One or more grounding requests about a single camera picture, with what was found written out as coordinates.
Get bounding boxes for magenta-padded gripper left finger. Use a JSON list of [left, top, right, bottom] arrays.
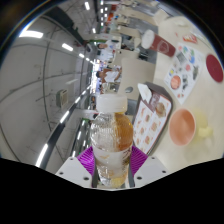
[[54, 146, 98, 189]]

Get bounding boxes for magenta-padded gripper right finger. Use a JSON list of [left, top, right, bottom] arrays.
[[128, 145, 172, 188]]

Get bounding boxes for clear white-capped drink bottle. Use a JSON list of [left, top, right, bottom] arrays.
[[89, 93, 134, 188]]

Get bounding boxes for dark food tray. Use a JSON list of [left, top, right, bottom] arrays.
[[132, 82, 174, 156]]

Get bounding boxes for pale yellow mug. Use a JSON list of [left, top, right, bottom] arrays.
[[168, 108, 214, 147]]

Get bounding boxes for ceiling air conditioner unit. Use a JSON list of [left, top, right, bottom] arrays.
[[55, 88, 69, 108]]

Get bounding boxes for white crumpled napkin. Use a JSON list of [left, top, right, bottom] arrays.
[[137, 83, 153, 104]]

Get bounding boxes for cream canteen chairs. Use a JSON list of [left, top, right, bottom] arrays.
[[114, 0, 168, 99]]

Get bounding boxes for person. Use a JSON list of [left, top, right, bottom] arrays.
[[95, 68, 123, 85], [97, 40, 122, 51]]

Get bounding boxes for printed paper flyer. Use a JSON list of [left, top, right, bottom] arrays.
[[163, 42, 205, 100]]

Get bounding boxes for flat round red coaster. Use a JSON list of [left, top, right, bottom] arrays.
[[205, 53, 224, 83]]

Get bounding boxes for red paper cup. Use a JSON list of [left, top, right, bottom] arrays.
[[140, 29, 177, 58]]

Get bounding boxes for ceiling lights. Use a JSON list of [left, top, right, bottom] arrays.
[[18, 0, 111, 168]]

